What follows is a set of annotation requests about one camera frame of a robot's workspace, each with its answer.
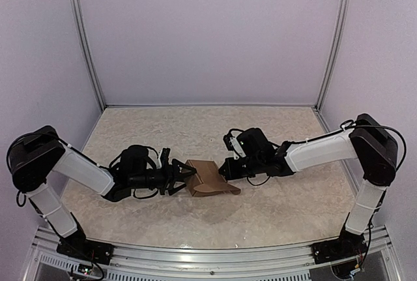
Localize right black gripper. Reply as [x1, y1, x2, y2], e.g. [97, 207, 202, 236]
[218, 155, 263, 181]

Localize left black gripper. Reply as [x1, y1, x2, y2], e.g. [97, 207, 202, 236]
[130, 159, 196, 196]

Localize brown cardboard box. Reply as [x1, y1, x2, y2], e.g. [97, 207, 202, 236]
[186, 160, 241, 197]

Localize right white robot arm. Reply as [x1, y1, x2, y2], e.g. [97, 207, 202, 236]
[218, 113, 407, 258]

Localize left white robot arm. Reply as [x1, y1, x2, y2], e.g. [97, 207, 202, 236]
[6, 126, 197, 258]

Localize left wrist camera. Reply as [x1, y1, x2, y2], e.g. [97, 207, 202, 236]
[156, 148, 171, 169]

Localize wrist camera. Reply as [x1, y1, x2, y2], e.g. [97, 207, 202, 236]
[223, 128, 246, 159]
[156, 148, 171, 169]

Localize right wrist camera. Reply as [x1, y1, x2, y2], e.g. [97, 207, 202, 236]
[223, 128, 246, 159]

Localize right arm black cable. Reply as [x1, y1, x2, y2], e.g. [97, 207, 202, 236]
[226, 127, 281, 186]

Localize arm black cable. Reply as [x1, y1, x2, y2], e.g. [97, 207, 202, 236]
[226, 127, 281, 186]
[109, 145, 160, 200]

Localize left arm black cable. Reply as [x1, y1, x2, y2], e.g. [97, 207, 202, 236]
[109, 145, 160, 200]

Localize back aluminium floor rail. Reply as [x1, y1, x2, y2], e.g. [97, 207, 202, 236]
[106, 103, 316, 109]

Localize front aluminium frame rail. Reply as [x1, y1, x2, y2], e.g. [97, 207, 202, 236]
[20, 226, 405, 280]

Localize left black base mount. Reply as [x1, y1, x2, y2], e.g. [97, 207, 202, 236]
[57, 215, 115, 265]

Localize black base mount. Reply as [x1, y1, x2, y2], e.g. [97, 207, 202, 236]
[311, 225, 368, 264]
[57, 215, 115, 265]

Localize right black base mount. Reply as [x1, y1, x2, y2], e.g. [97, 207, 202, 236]
[311, 225, 368, 264]

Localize left aluminium corner post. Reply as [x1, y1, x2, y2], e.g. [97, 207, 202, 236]
[70, 0, 107, 112]

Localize aluminium corner post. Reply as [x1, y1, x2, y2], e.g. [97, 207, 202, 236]
[70, 0, 107, 112]
[315, 0, 350, 113]

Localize right aluminium corner post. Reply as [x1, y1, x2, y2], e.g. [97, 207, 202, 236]
[315, 0, 350, 113]

